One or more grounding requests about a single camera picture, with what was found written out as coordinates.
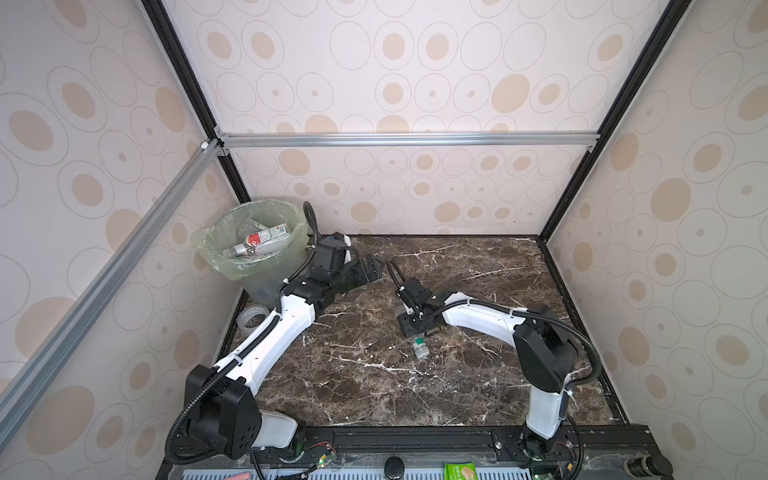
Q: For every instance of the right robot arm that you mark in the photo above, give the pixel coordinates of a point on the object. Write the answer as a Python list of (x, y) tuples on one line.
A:
[(546, 351)]

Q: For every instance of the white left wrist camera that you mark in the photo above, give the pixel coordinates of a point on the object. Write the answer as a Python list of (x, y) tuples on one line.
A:
[(341, 248)]

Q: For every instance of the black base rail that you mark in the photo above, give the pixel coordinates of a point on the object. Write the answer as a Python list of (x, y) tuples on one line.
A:
[(579, 452)]

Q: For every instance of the aluminium frame rail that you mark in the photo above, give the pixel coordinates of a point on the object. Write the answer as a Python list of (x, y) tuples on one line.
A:
[(42, 368), (439, 139)]

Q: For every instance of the aluminium frame rail back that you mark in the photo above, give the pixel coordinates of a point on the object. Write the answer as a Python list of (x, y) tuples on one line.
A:
[(439, 139)]

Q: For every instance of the black round knob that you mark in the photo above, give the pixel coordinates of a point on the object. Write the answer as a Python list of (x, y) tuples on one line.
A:
[(394, 468)]

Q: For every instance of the clear bottle green neck band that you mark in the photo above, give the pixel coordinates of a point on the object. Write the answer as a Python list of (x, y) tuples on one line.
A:
[(420, 347)]

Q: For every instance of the aluminium frame rail left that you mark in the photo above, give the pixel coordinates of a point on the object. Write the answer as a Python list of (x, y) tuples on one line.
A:
[(42, 368)]

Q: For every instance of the green plastic bin liner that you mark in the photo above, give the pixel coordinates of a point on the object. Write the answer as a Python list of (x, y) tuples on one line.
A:
[(228, 252)]

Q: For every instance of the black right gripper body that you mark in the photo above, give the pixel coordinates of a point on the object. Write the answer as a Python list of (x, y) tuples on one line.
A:
[(410, 323)]

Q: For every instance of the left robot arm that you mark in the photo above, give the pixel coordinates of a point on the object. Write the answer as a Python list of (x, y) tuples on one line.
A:
[(221, 415)]

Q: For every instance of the clear bottle green label grey cap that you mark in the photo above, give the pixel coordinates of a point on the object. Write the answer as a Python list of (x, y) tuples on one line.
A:
[(257, 240)]

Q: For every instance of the green snack packet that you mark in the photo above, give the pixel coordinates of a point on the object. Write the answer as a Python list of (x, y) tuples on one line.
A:
[(460, 471)]

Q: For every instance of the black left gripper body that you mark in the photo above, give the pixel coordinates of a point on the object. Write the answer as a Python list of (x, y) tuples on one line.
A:
[(356, 275)]

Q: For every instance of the grey mesh waste bin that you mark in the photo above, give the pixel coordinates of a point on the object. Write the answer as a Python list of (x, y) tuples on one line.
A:
[(264, 276)]

